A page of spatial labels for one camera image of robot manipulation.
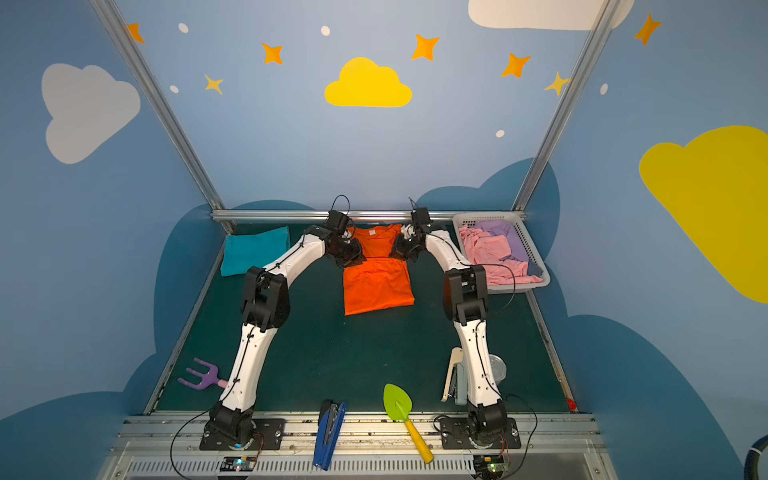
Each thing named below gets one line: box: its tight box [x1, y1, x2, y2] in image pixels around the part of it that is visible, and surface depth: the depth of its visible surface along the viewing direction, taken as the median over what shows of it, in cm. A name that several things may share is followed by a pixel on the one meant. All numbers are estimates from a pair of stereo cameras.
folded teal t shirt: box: [220, 226, 291, 277], surface depth 116 cm
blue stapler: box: [313, 399, 347, 471], surface depth 76 cm
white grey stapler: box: [441, 347, 468, 405], surface depth 82 cm
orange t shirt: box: [343, 224, 416, 316], surface depth 106 cm
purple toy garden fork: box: [178, 357, 228, 390], surface depth 84 cm
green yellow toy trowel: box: [383, 383, 434, 463], surface depth 80 cm
